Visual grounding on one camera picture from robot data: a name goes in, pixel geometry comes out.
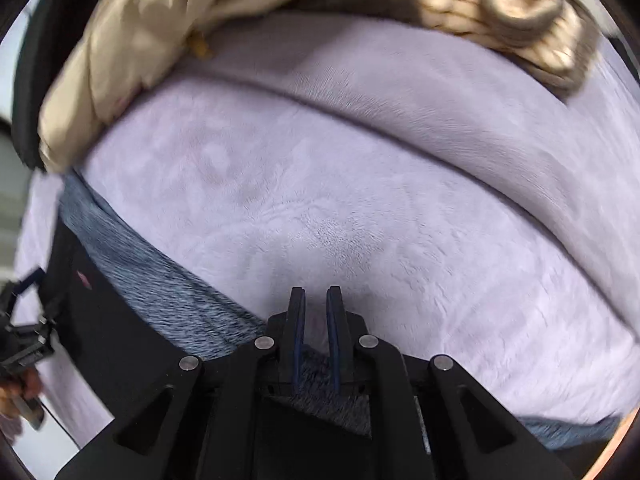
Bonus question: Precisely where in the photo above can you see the black garment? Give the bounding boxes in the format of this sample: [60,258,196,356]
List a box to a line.
[10,0,113,172]

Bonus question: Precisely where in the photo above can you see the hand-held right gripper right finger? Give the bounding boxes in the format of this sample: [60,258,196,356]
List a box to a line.
[326,285,576,480]

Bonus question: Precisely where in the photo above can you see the black pants with grey lining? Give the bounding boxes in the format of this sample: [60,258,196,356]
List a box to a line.
[42,172,623,480]

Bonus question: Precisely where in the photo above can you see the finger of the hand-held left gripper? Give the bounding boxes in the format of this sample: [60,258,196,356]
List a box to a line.
[7,267,47,307]

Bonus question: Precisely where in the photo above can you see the person's left hand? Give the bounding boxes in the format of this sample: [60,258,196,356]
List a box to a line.
[0,367,46,432]

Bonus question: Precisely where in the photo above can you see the lavender plush blanket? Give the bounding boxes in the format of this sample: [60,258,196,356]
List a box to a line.
[14,10,640,456]

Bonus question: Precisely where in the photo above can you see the beige jacket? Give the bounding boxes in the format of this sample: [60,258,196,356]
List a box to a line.
[37,0,321,175]

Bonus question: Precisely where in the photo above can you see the striped beige knit garment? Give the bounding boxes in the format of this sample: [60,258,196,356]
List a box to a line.
[411,0,601,103]

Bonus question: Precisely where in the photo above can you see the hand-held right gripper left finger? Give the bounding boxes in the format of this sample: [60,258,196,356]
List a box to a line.
[55,286,307,480]

